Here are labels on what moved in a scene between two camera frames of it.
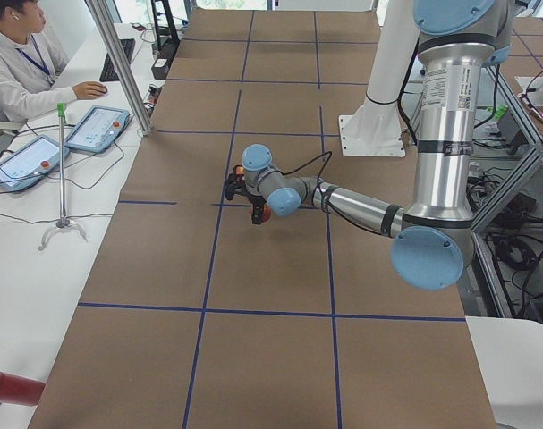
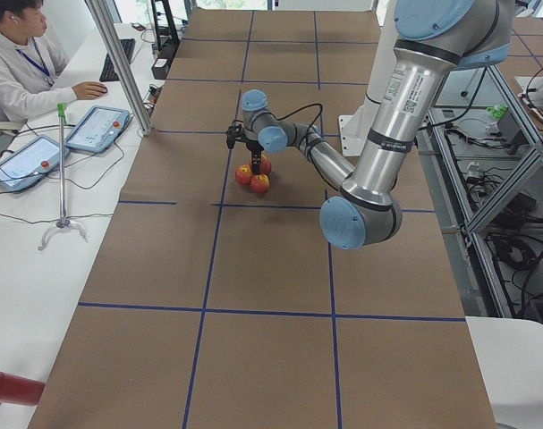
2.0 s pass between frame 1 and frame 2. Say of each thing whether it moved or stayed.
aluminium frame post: stayed
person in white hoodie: stayed
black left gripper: moved
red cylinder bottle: stayed
